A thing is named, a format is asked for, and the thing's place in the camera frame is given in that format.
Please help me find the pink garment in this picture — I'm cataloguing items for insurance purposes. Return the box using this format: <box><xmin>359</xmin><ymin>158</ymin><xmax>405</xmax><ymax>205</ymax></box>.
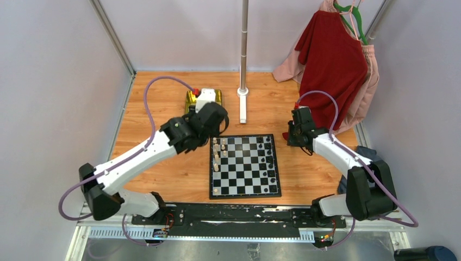
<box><xmin>293</xmin><ymin>1</ymin><xmax>379</xmax><ymax>134</ymax></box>

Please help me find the dark blue bottle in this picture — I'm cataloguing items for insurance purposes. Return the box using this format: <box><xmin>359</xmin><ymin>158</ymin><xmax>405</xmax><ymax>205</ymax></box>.
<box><xmin>394</xmin><ymin>246</ymin><xmax>458</xmax><ymax>261</ymax></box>

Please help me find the green clothes hanger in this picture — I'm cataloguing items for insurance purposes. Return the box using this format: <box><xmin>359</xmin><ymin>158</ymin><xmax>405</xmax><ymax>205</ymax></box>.
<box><xmin>333</xmin><ymin>1</ymin><xmax>369</xmax><ymax>45</ymax></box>

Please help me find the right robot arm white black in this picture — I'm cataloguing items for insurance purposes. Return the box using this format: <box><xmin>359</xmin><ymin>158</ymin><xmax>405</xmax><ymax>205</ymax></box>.
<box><xmin>287</xmin><ymin>107</ymin><xmax>397</xmax><ymax>227</ymax></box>

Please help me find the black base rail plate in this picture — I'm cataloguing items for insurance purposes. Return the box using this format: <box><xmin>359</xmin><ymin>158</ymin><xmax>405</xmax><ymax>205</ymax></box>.
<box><xmin>130</xmin><ymin>202</ymin><xmax>346</xmax><ymax>239</ymax></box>

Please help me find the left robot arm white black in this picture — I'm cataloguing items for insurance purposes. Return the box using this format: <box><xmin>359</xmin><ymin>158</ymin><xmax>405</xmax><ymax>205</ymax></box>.
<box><xmin>78</xmin><ymin>89</ymin><xmax>229</xmax><ymax>225</ymax></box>

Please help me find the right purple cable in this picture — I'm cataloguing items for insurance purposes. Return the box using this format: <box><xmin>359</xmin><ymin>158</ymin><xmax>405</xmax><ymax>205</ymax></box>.
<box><xmin>295</xmin><ymin>90</ymin><xmax>420</xmax><ymax>228</ymax></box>

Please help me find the silver vertical pole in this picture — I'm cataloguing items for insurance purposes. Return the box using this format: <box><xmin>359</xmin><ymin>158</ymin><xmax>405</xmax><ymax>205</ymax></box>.
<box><xmin>238</xmin><ymin>0</ymin><xmax>249</xmax><ymax>95</ymax></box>

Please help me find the black white chessboard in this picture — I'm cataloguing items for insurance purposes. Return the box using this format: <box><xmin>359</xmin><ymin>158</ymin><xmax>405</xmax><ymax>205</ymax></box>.
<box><xmin>209</xmin><ymin>134</ymin><xmax>282</xmax><ymax>200</ymax></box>

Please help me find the white pole base bracket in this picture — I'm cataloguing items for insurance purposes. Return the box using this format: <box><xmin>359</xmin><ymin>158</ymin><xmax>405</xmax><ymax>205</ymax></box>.
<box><xmin>237</xmin><ymin>88</ymin><xmax>249</xmax><ymax>124</ymax></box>

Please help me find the grey blue cloth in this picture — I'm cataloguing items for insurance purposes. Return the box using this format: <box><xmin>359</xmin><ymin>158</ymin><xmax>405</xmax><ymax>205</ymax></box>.
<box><xmin>337</xmin><ymin>146</ymin><xmax>382</xmax><ymax>195</ymax></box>

